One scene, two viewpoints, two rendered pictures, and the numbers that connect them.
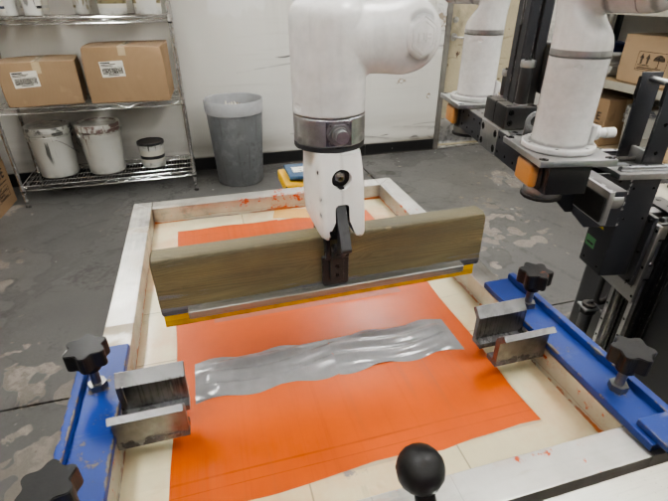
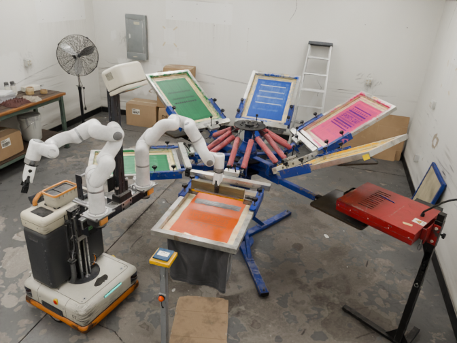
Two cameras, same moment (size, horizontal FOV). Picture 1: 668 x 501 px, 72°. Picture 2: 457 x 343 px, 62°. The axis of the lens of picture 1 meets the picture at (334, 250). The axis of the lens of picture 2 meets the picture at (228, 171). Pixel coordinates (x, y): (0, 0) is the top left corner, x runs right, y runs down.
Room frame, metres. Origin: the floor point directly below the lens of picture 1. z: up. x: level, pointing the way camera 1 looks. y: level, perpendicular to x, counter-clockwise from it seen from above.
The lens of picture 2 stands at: (2.60, 1.33, 2.44)
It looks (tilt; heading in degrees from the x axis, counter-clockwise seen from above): 26 degrees down; 210
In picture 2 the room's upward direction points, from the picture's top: 4 degrees clockwise
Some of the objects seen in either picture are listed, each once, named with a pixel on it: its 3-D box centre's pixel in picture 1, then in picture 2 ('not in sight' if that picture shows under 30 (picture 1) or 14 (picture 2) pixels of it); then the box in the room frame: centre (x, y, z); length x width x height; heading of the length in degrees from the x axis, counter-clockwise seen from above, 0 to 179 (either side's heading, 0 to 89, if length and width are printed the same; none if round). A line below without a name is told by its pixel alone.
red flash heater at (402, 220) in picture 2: not in sight; (389, 211); (-0.07, 1.13, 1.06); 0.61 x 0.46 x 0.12; 76
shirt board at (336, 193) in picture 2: not in sight; (302, 190); (-0.25, 0.40, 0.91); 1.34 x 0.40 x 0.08; 76
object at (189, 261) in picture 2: not in sight; (196, 261); (0.88, 0.12, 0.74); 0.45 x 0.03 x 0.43; 106
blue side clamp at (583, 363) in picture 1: (562, 357); (188, 189); (0.44, -0.29, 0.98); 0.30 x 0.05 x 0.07; 16
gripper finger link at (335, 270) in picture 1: (337, 264); not in sight; (0.46, 0.00, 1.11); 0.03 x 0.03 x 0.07; 16
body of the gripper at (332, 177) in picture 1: (329, 179); (217, 176); (0.48, 0.00, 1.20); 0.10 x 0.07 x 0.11; 16
